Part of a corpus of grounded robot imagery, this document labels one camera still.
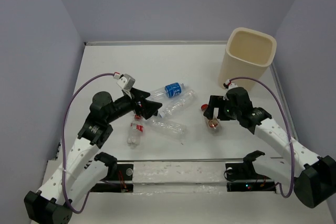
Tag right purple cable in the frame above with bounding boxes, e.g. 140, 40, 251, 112
225, 77, 295, 199

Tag metal rail bar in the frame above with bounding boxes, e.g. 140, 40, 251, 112
115, 157, 284, 163

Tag clear unlabelled plastic bottle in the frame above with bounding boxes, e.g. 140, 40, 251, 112
145, 116, 186, 139

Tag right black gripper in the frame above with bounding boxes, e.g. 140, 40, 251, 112
203, 95, 240, 121

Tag beige plastic bin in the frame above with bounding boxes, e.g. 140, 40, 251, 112
218, 27, 277, 91

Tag red cap small bottle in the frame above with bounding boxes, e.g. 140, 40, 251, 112
203, 116, 222, 135

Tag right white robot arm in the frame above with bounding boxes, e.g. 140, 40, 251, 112
204, 87, 335, 208

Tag clear bottle white cap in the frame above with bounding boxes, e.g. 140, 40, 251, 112
158, 89, 197, 118

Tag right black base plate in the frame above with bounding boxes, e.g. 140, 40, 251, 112
223, 163, 277, 193

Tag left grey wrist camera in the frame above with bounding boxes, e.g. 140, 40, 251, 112
117, 74, 135, 91

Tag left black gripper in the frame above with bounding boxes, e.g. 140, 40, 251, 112
105, 87, 162, 123

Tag purple cable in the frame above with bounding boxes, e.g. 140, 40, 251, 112
60, 71, 119, 214
225, 77, 295, 199

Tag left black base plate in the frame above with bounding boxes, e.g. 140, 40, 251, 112
91, 163, 133, 193

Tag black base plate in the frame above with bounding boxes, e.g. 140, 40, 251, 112
223, 163, 277, 193
91, 163, 133, 193

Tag blue label plastic bottle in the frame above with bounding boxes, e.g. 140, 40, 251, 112
150, 82, 187, 100

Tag red label cola bottle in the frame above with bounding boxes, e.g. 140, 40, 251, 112
127, 115, 144, 148

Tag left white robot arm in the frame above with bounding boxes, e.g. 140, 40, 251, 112
24, 88, 162, 223

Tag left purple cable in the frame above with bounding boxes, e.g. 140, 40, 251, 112
60, 71, 119, 214

